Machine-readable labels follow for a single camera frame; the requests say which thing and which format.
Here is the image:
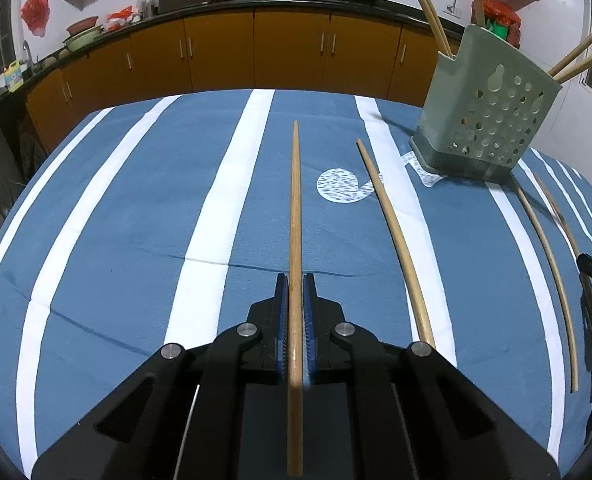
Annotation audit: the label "red plastic bag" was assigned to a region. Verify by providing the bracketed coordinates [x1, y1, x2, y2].
[470, 0, 521, 28]
[21, 0, 52, 37]

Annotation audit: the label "grey perforated chopstick holder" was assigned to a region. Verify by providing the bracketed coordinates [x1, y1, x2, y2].
[409, 24, 562, 184]

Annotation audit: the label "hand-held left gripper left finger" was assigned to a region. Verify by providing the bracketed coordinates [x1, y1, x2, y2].
[31, 273, 290, 480]

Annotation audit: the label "blue white striped tablecloth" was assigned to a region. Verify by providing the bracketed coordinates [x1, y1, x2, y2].
[0, 89, 592, 480]

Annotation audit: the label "yellow detergent bottle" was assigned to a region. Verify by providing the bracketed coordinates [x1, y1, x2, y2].
[3, 59, 24, 92]

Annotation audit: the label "orange and white plastic bag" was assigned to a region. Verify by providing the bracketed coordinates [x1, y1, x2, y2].
[105, 6, 142, 31]

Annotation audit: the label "red basin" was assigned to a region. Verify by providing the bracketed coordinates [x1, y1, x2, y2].
[66, 16, 101, 36]

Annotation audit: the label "wooden lower kitchen cabinets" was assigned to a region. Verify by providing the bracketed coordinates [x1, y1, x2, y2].
[25, 9, 469, 140]

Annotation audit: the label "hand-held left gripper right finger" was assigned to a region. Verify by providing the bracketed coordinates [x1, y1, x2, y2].
[302, 273, 560, 480]

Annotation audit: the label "black kitchen countertop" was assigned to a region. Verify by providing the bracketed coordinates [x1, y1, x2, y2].
[0, 0, 476, 111]

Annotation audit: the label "green basin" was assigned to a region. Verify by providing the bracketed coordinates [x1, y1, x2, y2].
[63, 25, 104, 52]

